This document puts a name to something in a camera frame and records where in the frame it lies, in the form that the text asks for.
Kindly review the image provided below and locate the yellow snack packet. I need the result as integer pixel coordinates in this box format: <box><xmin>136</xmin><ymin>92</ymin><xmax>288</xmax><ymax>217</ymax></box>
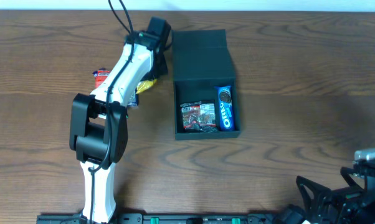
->
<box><xmin>136</xmin><ymin>79</ymin><xmax>157</xmax><ymax>95</ymax></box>

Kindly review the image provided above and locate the black box with lid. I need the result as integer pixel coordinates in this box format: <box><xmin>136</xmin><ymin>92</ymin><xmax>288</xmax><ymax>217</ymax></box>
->
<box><xmin>172</xmin><ymin>29</ymin><xmax>241</xmax><ymax>140</ymax></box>

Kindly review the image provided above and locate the blue Oreo packet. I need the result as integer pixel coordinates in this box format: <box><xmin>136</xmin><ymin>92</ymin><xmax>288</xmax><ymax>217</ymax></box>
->
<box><xmin>215</xmin><ymin>85</ymin><xmax>234</xmax><ymax>131</ymax></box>

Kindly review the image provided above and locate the black snack packet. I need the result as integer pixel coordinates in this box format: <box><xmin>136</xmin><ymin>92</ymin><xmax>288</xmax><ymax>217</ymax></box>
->
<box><xmin>180</xmin><ymin>100</ymin><xmax>218</xmax><ymax>133</ymax></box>

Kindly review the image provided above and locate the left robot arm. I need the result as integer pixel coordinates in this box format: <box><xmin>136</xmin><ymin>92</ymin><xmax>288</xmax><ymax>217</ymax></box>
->
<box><xmin>70</xmin><ymin>31</ymin><xmax>169</xmax><ymax>223</ymax></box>

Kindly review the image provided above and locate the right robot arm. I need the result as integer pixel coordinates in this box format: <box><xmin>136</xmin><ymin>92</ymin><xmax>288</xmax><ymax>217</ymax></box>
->
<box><xmin>272</xmin><ymin>162</ymin><xmax>375</xmax><ymax>224</ymax></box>

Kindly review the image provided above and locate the small blue carton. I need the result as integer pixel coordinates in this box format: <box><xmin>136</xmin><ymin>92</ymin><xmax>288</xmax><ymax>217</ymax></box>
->
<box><xmin>127</xmin><ymin>91</ymin><xmax>139</xmax><ymax>108</ymax></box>

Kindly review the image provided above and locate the orange Reese's packet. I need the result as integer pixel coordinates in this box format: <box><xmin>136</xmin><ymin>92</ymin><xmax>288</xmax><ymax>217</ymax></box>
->
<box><xmin>93</xmin><ymin>68</ymin><xmax>110</xmax><ymax>88</ymax></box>

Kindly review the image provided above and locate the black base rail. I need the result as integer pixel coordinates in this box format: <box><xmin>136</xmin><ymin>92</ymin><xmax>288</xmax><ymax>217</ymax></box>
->
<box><xmin>36</xmin><ymin>213</ymin><xmax>295</xmax><ymax>224</ymax></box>

